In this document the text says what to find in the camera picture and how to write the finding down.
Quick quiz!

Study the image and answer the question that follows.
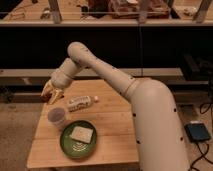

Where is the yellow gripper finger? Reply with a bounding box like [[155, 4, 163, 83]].
[[41, 80, 54, 102], [49, 89, 64, 105]]

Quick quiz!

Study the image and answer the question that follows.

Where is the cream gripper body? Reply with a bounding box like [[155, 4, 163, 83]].
[[51, 69, 73, 89]]

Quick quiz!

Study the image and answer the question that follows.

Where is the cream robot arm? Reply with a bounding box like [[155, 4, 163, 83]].
[[41, 42, 190, 171]]

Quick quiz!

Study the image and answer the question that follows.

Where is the grey ceramic cup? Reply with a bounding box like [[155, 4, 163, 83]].
[[47, 108, 66, 130]]

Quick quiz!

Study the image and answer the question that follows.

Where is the long wooden bench shelf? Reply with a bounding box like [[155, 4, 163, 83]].
[[0, 68, 183, 86]]

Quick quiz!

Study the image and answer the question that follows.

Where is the green round plate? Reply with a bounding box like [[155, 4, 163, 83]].
[[60, 120, 97, 159]]

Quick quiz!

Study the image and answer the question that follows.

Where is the wooden table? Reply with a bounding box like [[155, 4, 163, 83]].
[[27, 80, 139, 169]]

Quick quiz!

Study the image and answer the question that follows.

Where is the black box on floor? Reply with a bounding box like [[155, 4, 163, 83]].
[[184, 123, 211, 142]]

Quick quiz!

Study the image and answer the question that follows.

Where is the black floor cable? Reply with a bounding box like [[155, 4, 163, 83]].
[[188, 99, 213, 171]]

